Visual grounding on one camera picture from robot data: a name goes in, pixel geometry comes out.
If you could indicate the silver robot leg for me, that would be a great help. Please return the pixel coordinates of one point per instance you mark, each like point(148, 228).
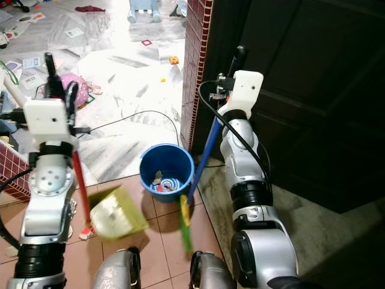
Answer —
point(213, 274)
point(117, 271)

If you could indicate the dark red cloth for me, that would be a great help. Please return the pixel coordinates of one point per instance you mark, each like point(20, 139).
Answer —
point(90, 9)

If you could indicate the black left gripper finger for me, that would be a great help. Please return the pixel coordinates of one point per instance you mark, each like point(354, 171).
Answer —
point(73, 93)
point(50, 65)

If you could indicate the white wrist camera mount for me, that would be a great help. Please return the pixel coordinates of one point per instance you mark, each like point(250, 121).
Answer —
point(243, 89)
point(49, 123)

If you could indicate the white paper card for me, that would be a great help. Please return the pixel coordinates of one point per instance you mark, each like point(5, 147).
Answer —
point(75, 32)

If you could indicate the silver left robot leg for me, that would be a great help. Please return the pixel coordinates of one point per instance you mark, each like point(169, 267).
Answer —
point(117, 271)

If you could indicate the small orange toy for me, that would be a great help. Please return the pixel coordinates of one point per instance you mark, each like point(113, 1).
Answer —
point(174, 60)

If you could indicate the crushed silver blue can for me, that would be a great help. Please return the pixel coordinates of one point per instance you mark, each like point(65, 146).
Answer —
point(169, 184)

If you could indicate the dark wooden door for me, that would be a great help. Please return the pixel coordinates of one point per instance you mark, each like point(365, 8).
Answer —
point(325, 90)

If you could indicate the silver right robot leg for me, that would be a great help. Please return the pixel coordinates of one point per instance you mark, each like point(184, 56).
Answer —
point(213, 274)

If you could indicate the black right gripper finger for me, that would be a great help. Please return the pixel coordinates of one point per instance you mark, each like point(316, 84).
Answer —
point(239, 57)

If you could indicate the blue plastic bucket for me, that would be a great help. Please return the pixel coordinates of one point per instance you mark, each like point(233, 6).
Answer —
point(151, 174)

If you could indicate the pink dotted cushion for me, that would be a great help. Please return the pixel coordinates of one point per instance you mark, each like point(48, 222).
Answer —
point(83, 84)

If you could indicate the small red square frame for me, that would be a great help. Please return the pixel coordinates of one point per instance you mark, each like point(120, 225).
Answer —
point(143, 43)

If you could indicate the white plastic tube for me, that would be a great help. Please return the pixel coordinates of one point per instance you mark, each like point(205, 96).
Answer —
point(15, 91)

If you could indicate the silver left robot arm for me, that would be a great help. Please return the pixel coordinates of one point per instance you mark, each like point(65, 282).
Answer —
point(48, 192)

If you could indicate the light blue plastic toy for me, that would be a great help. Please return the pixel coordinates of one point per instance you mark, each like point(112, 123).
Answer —
point(144, 11)

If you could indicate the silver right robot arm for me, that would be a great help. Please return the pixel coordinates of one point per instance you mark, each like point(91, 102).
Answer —
point(240, 150)

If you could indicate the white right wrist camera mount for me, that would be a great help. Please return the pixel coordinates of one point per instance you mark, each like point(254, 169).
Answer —
point(243, 89)

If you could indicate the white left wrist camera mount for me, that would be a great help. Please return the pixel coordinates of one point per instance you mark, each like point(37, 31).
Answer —
point(49, 123)

